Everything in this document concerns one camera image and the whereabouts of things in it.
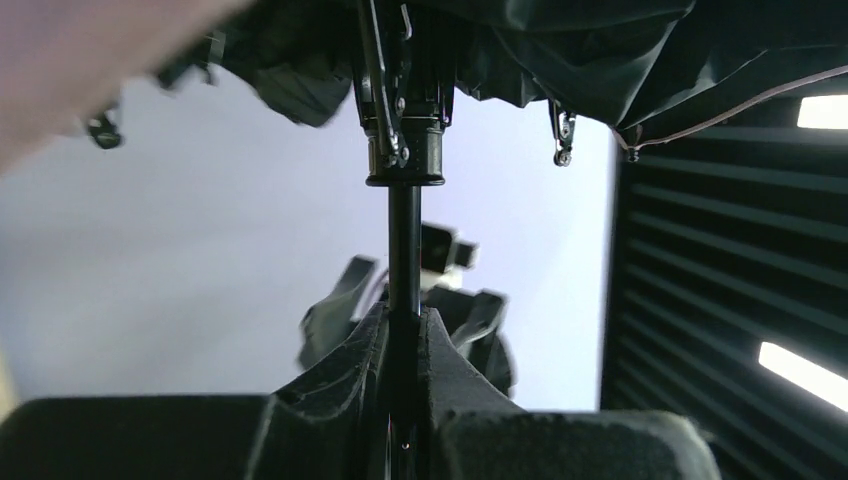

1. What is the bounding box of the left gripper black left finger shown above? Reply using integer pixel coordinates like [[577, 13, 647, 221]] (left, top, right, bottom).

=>
[[1, 305, 389, 479]]

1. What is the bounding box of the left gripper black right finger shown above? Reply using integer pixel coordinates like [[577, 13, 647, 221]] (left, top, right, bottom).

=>
[[419, 308, 721, 479]]

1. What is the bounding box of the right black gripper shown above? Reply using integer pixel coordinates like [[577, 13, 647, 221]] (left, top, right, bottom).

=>
[[297, 255, 515, 398]]

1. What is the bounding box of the pink umbrella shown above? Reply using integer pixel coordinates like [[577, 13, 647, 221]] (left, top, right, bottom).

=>
[[0, 0, 848, 480]]

